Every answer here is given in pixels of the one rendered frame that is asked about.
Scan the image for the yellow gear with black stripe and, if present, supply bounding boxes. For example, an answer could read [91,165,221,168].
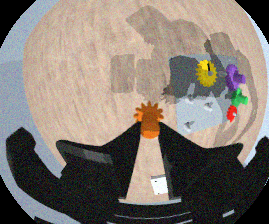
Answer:
[195,60,216,87]

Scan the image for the orange gear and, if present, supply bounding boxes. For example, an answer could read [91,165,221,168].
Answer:
[133,101,163,139]

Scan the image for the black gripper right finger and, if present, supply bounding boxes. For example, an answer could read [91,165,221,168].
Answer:
[158,121,244,201]

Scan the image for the purple gear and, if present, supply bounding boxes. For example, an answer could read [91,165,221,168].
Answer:
[224,64,246,92]

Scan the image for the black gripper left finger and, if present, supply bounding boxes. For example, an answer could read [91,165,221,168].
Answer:
[56,120,141,200]

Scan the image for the green gear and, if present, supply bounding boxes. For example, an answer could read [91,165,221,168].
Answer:
[230,88,248,107]

